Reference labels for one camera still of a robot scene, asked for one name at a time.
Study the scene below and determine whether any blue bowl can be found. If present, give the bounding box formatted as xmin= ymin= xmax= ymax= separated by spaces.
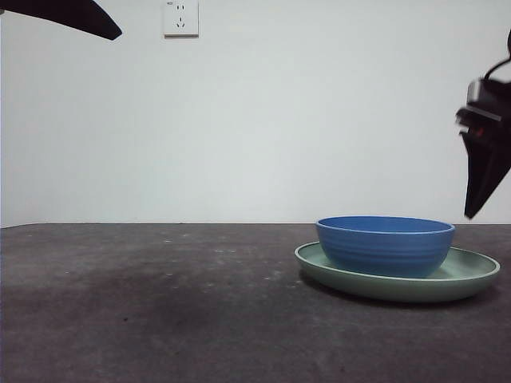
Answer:
xmin=315 ymin=215 xmax=456 ymax=278

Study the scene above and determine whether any white wall socket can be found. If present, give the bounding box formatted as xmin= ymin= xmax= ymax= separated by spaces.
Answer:
xmin=163 ymin=0 xmax=200 ymax=40

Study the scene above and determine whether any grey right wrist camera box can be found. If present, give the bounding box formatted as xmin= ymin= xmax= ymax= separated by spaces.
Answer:
xmin=466 ymin=78 xmax=486 ymax=105

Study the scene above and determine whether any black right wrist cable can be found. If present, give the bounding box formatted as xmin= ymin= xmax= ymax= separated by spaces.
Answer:
xmin=481 ymin=28 xmax=511 ymax=83

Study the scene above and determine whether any green plate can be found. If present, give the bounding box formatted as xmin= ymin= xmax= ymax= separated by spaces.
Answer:
xmin=294 ymin=241 xmax=501 ymax=302

